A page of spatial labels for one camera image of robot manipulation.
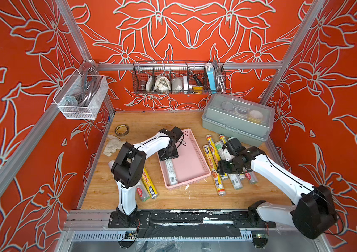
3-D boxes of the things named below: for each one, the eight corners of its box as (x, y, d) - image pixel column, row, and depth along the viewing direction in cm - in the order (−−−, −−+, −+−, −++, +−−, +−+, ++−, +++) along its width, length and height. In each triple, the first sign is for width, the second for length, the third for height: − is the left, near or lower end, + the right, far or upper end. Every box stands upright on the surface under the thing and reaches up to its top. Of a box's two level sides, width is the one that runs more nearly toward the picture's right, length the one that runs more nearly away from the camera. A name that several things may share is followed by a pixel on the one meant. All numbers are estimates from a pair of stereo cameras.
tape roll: (114, 136, 108) (113, 134, 107) (117, 125, 114) (116, 124, 113) (127, 136, 108) (127, 134, 107) (130, 125, 114) (129, 124, 113)
